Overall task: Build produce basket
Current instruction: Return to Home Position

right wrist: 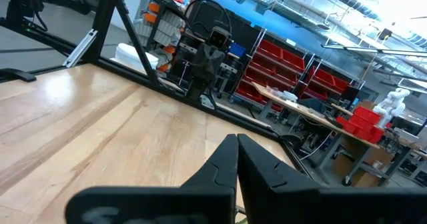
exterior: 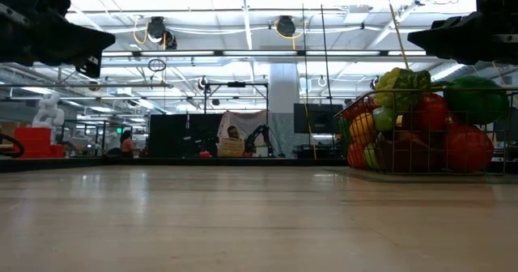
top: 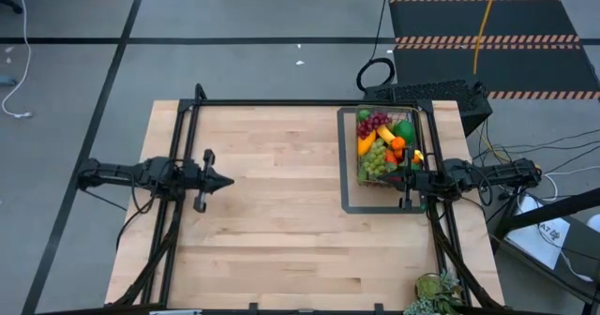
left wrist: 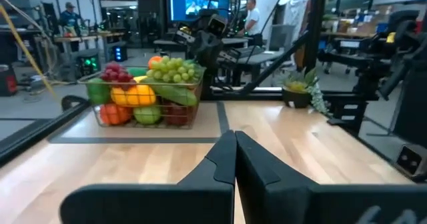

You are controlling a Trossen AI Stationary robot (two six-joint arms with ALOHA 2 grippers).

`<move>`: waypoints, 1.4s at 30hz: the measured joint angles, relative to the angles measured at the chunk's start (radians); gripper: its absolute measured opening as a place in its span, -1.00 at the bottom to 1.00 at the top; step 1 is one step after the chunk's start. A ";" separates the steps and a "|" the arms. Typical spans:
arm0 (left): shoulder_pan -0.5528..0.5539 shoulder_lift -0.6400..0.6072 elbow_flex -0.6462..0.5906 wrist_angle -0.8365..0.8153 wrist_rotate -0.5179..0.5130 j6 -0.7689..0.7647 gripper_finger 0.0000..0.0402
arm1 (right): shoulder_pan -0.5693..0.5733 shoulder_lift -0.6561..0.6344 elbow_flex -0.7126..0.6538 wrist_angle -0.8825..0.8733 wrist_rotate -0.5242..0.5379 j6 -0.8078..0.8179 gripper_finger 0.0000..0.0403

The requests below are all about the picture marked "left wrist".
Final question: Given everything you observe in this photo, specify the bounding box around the dark red grape bunch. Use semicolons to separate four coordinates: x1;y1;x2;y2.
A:
99;62;137;91

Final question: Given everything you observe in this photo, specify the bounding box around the green cucumber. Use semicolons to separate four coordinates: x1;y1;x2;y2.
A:
141;78;198;107

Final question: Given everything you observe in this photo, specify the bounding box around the wooden workbench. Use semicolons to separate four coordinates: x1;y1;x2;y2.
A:
55;32;125;44

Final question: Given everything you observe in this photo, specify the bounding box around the black aluminium table frame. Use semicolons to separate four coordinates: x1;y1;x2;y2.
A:
0;0;378;167

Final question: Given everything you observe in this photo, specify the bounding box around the black case with red light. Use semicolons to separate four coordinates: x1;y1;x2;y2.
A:
0;63;19;97

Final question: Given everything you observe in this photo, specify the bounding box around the yellow hanging cable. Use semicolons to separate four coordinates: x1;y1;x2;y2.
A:
0;3;61;101

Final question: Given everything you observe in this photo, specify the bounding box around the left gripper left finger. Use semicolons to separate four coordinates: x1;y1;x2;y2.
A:
59;130;237;224

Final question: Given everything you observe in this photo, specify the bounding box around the black computer with blue lights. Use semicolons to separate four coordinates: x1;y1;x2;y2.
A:
111;43;128;63

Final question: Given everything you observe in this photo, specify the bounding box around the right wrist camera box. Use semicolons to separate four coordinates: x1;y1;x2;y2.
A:
207;14;229;35

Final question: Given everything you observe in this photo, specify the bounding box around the green grape bunch with leaf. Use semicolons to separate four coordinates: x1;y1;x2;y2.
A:
145;55;206;85

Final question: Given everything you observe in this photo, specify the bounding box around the black computer tower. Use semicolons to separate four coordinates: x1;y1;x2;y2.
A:
71;49;101;80

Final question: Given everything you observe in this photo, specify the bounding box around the black two-lens camera box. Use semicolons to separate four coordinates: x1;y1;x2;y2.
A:
396;143;427;182

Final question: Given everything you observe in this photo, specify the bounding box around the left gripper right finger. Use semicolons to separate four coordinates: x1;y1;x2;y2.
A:
236;131;427;224

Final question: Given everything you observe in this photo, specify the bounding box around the dark red apple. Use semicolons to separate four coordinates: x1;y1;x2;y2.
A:
163;102;197;127

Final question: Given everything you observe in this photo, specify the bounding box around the green leafy vegetable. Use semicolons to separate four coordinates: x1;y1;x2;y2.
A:
282;67;330;115

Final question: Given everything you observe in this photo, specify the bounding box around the wire mesh basket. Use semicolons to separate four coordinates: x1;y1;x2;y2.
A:
77;65;203;130

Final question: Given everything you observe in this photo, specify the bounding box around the person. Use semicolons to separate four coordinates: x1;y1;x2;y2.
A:
59;2;83;51
240;0;263;47

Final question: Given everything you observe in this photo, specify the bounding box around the orange red pepper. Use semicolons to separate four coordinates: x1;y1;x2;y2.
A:
99;103;133;127

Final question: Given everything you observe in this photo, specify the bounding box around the large blue display screen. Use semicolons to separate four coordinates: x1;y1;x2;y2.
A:
166;0;231;21

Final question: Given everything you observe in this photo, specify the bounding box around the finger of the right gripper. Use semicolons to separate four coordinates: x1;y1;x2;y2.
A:
195;42;209;69
207;42;222;69

